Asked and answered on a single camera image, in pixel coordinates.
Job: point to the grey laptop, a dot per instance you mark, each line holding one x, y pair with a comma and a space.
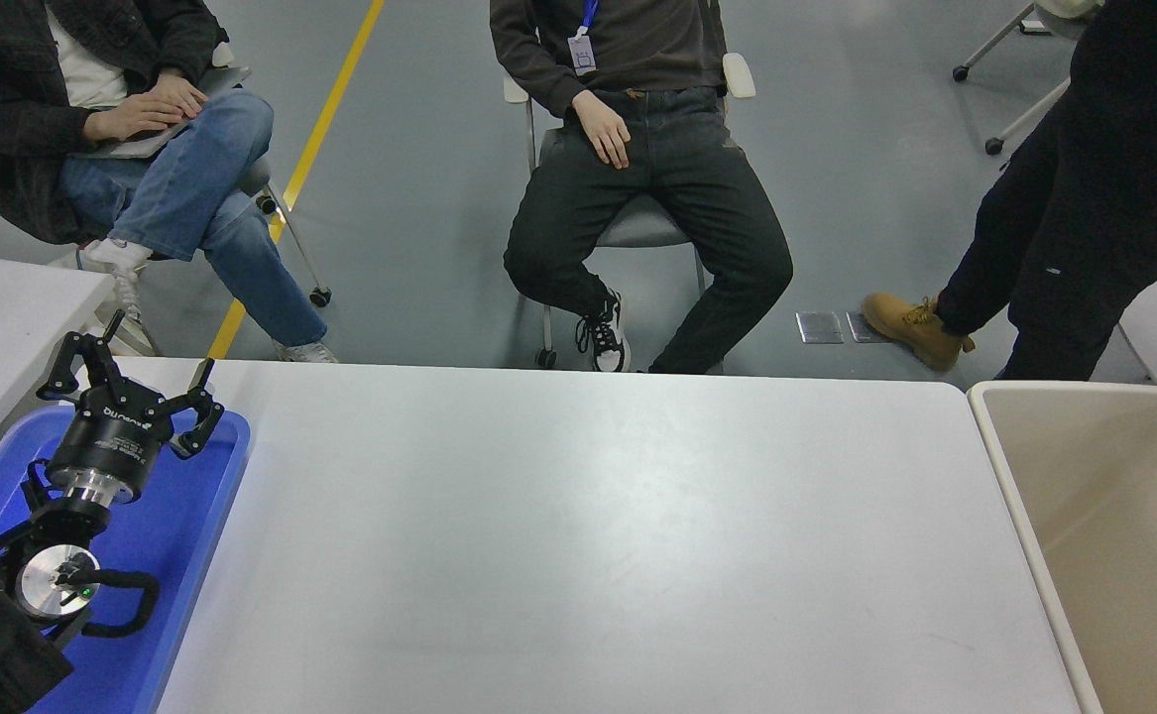
226, 81

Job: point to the metal floor outlet plate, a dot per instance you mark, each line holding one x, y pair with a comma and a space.
820, 327
858, 332

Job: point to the person's right hand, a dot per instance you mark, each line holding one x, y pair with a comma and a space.
132, 117
603, 129

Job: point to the white-framed wheeled chair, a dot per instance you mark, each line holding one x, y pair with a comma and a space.
999, 40

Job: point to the grey chair white armrests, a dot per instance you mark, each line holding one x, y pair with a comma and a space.
739, 74

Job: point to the large pale plastic bin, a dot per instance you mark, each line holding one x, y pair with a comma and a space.
1094, 516

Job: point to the person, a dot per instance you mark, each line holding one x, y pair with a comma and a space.
1103, 178
677, 169
172, 188

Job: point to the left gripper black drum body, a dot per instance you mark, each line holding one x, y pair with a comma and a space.
107, 436

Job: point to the person's left hand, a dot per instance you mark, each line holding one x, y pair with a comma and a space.
179, 91

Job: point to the grey chair with casters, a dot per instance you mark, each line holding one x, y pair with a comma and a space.
257, 177

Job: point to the blue plastic tray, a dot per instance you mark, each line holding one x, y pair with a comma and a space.
181, 535

